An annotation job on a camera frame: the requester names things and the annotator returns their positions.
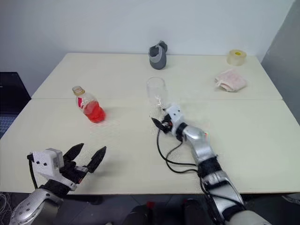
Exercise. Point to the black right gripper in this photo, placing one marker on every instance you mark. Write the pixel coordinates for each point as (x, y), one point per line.
(167, 124)

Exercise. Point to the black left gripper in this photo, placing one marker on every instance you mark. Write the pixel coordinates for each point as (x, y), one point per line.
(73, 172)

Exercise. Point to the clear wine glass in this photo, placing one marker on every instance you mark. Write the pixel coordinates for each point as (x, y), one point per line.
(156, 91)

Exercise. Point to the pink white cloth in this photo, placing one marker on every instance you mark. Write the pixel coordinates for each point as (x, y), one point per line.
(230, 80)

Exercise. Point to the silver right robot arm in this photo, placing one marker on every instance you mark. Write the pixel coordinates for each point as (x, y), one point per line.
(204, 150)

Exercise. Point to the red liquid plastic bottle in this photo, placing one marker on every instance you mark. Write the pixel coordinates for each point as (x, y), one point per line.
(93, 113)

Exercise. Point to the grey fabric holder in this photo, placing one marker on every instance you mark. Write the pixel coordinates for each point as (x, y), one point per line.
(157, 59)

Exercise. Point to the dark rounded shape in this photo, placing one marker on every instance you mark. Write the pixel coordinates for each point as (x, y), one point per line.
(138, 215)

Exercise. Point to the clear tape roll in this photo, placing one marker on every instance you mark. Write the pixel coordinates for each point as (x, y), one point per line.
(236, 58)

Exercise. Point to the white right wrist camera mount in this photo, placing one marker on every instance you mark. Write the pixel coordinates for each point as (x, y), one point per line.
(174, 116)

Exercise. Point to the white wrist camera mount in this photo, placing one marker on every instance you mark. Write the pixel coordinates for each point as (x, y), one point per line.
(174, 116)
(45, 162)

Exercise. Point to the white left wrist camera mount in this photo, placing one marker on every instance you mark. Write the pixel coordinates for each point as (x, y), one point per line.
(45, 162)

